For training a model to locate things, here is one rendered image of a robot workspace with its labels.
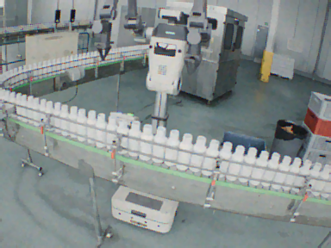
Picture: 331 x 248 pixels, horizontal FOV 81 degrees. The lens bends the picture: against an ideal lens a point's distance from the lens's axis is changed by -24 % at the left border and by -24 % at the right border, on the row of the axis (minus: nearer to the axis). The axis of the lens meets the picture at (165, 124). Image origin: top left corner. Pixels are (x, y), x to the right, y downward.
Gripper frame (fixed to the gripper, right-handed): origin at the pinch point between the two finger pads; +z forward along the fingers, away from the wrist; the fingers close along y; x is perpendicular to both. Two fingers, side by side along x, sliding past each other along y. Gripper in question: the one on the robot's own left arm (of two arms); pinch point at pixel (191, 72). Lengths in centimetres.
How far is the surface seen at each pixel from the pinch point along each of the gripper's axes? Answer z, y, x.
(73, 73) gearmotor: 36, 86, 130
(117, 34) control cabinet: 31, 514, 297
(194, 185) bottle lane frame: 46, -19, -12
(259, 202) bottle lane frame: 49, -19, -46
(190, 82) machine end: 98, 363, 55
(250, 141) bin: 48, 46, -42
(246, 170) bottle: 34, -16, -34
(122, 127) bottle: 26.6, -16.0, 24.4
